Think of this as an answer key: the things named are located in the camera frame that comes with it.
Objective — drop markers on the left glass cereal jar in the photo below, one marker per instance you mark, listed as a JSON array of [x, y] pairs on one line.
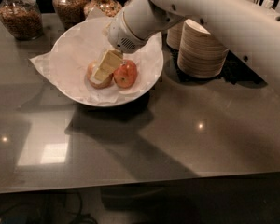
[[21, 18]]

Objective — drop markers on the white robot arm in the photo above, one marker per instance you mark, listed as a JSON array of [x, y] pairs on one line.
[[249, 31]]

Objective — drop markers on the stack of paper bowls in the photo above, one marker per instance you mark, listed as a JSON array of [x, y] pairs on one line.
[[174, 36], [200, 54]]

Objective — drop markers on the black mat under bowls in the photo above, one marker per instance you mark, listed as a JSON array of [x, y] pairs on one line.
[[233, 72]]

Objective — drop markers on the front stack of paper bowls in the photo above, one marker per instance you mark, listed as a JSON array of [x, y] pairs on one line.
[[200, 54]]

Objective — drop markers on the white bowl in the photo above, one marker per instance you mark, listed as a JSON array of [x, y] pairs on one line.
[[68, 47]]

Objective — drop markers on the yellowish red apple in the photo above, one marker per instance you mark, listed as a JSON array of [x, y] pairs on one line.
[[94, 83]]

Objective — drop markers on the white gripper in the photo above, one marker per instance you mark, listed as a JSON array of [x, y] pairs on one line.
[[120, 34]]

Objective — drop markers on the white paper liner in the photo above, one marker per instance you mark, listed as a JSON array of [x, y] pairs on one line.
[[74, 56]]

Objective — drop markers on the rear stack of paper bowls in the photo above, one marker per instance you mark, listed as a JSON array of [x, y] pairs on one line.
[[174, 36]]

